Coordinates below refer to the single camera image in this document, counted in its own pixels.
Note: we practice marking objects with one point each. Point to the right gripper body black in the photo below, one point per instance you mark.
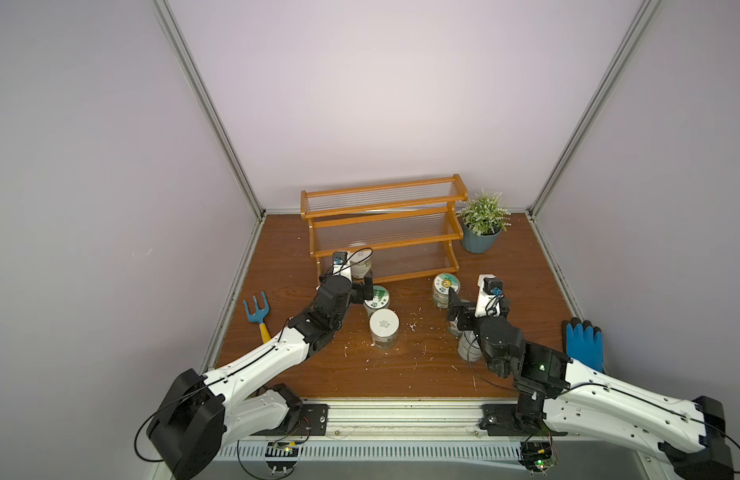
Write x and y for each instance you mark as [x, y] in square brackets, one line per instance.
[463, 315]

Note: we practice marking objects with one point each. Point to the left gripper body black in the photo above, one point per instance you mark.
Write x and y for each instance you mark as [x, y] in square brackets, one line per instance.
[351, 295]

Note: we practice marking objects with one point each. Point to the jar with green leaf lid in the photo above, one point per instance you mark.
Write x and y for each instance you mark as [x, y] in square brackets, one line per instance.
[381, 299]

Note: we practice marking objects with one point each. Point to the jar with sunflower lid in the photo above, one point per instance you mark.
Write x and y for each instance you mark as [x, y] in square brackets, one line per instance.
[441, 286]

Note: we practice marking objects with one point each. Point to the jar with plain white lid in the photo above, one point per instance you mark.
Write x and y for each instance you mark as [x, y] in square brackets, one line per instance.
[384, 326]

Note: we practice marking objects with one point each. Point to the jar with red strawberry lid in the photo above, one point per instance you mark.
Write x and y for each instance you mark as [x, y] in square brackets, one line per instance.
[453, 329]

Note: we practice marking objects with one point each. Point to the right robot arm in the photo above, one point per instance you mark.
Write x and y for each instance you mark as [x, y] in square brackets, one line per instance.
[559, 394]

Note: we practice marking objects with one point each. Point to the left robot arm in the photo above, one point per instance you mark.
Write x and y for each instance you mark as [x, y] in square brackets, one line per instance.
[201, 413]

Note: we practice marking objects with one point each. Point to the wooden three-tier shelf rack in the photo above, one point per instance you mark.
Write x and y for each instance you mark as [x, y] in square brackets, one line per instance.
[412, 226]

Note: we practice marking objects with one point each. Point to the blue gardening glove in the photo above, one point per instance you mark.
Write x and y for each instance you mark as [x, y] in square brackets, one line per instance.
[584, 342]

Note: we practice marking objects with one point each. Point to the blue garden hand rake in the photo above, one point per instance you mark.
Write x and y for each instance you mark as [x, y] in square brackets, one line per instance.
[256, 313]

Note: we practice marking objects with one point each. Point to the potted green plant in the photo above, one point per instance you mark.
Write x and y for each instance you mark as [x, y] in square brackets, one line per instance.
[483, 219]

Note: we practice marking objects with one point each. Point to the right controller board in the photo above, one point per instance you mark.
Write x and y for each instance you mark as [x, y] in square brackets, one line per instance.
[538, 457]

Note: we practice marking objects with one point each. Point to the controller board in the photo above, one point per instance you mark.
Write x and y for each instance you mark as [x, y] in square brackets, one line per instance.
[281, 458]
[538, 457]

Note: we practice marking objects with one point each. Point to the left controller board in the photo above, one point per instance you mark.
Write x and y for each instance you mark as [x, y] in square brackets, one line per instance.
[281, 458]

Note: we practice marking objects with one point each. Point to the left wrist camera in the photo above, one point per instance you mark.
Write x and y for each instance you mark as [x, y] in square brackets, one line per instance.
[341, 265]

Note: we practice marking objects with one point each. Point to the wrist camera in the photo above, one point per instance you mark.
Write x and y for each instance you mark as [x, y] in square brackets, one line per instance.
[341, 265]
[492, 301]

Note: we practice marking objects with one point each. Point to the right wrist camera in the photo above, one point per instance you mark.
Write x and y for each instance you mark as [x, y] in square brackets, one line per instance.
[492, 301]

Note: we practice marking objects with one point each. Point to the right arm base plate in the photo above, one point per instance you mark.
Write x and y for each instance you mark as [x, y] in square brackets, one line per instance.
[511, 419]

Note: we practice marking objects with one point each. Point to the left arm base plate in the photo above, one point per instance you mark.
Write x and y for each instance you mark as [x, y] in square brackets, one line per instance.
[309, 420]

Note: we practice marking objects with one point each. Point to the aluminium front rail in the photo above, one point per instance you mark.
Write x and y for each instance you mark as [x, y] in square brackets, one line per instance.
[396, 430]

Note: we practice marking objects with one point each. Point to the left aluminium corner post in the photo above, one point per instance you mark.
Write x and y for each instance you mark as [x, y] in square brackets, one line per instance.
[178, 43]

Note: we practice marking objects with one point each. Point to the aluminium corner post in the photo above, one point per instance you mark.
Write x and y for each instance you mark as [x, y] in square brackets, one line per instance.
[178, 43]
[636, 30]

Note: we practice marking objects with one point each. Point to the right aluminium corner post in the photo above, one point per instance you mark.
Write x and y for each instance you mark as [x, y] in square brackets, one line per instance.
[636, 30]

